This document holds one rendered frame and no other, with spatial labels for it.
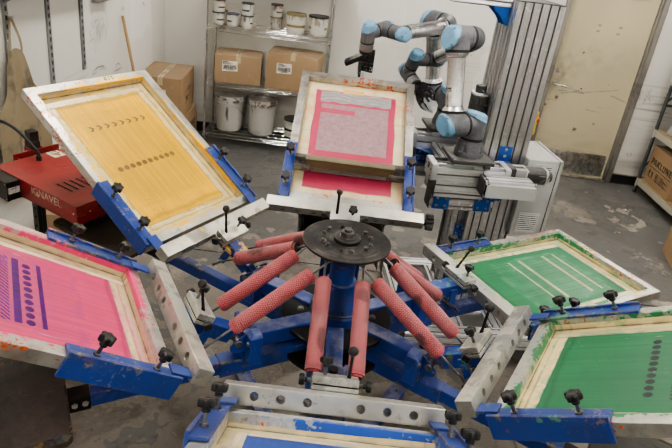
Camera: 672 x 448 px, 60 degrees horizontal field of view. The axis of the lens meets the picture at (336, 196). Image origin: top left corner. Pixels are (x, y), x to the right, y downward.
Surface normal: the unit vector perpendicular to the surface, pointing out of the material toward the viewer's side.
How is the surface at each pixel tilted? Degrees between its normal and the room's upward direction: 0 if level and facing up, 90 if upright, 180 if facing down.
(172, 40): 90
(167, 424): 0
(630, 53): 90
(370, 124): 32
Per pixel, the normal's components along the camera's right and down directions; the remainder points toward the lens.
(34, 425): 0.12, -0.90
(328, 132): 0.08, -0.54
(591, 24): -0.04, 0.41
